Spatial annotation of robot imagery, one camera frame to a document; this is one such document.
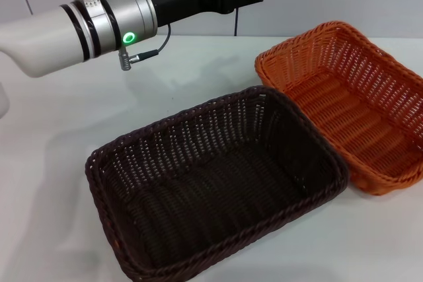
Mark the orange woven basket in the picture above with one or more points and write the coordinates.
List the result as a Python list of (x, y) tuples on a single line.
[(350, 120)]

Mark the dark brown woven basket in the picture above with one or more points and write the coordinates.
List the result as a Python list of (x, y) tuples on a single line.
[(215, 189)]

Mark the white and silver left arm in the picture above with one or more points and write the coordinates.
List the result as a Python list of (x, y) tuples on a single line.
[(39, 41)]

